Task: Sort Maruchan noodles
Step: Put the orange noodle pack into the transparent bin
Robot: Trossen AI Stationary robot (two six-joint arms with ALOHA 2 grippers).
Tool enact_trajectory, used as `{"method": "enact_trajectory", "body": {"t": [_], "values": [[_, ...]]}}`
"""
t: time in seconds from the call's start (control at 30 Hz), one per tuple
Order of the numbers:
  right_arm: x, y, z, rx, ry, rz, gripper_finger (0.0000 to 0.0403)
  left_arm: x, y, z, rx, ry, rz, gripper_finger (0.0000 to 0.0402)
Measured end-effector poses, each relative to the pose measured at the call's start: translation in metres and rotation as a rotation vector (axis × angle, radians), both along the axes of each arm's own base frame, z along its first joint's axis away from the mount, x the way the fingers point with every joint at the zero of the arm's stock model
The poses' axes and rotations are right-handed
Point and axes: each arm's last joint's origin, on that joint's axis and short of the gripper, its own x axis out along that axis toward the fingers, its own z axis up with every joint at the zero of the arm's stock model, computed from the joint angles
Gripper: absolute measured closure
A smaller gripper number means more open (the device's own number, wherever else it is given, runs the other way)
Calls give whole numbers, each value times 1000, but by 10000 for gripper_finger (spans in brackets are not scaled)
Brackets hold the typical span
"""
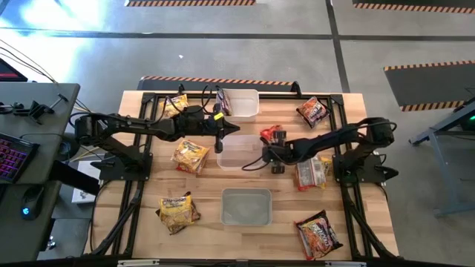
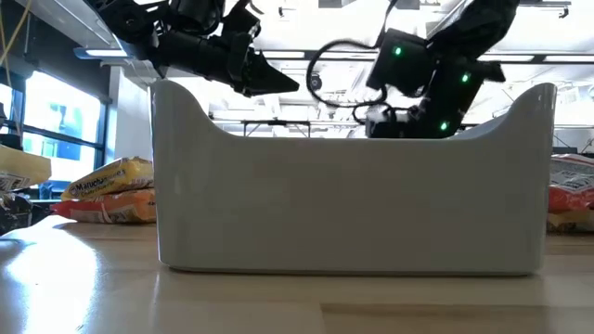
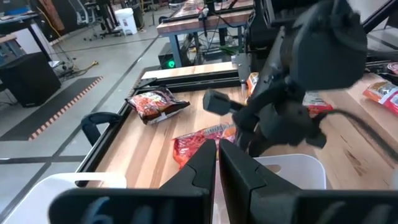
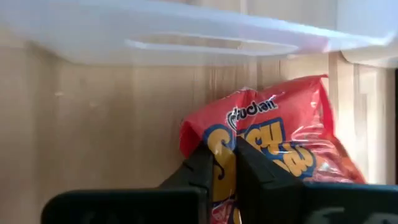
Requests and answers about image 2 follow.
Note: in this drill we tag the black metal rack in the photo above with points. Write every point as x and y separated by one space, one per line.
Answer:
278 122

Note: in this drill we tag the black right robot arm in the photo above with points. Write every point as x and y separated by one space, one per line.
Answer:
482 23

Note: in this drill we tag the black ramen packet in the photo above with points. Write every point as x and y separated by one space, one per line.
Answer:
14 213

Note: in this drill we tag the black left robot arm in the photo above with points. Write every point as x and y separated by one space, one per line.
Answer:
125 21

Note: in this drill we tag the pale grey plastic bin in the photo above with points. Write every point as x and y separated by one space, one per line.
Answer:
352 209

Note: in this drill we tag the red white ramen packet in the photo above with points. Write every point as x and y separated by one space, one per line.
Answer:
573 185

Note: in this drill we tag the black ceiling spotlight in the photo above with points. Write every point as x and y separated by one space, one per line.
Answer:
315 82

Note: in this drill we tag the orange red ramen packet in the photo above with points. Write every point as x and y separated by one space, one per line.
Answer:
116 211

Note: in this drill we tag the large window black frame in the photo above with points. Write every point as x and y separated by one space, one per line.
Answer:
60 116

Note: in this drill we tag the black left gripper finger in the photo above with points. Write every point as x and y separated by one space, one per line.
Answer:
267 79

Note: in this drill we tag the black ceiling fixture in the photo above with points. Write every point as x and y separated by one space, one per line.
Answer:
564 13

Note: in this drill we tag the yellow Maruchan ramen packet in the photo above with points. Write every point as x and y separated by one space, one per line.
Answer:
111 178
25 167

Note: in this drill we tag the long linear ceiling light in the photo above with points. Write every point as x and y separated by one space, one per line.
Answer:
107 53

